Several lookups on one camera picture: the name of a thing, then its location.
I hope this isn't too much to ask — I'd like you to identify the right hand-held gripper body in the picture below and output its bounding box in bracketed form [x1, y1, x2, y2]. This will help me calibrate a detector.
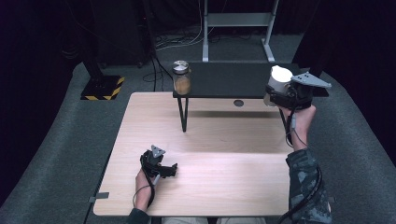
[278, 71, 332, 111]

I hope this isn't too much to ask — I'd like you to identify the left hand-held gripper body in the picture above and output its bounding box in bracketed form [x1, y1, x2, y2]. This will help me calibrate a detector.
[139, 144, 171, 179]

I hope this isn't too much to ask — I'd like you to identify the white paper cup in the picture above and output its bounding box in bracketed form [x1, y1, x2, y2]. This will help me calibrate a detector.
[262, 64, 294, 108]

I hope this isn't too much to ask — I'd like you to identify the black raised shelf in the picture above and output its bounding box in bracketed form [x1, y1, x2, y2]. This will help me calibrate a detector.
[172, 62, 314, 147]

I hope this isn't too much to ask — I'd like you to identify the glass jar with silver lid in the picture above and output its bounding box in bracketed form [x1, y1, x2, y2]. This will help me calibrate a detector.
[171, 60, 192, 96]

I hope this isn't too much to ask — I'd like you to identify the person's left hand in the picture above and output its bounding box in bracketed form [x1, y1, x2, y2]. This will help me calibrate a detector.
[134, 169, 161, 213]

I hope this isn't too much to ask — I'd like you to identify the person's right hand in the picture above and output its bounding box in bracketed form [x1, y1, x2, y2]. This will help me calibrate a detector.
[277, 104, 318, 152]

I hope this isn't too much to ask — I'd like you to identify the white metal stand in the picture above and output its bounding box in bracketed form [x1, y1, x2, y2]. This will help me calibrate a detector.
[202, 0, 280, 63]

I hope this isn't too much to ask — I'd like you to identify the black stand with striped base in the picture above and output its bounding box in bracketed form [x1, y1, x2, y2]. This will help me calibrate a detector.
[78, 52, 126, 102]

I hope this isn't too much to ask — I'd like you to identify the dark cabinet on wheels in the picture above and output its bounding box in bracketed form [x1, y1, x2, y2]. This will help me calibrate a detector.
[92, 0, 154, 69]

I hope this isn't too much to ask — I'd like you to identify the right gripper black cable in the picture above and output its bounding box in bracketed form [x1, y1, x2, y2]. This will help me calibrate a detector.
[276, 106, 324, 224]

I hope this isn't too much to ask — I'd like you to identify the bundle of floor cables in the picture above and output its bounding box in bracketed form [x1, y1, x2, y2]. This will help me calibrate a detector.
[142, 26, 216, 92]

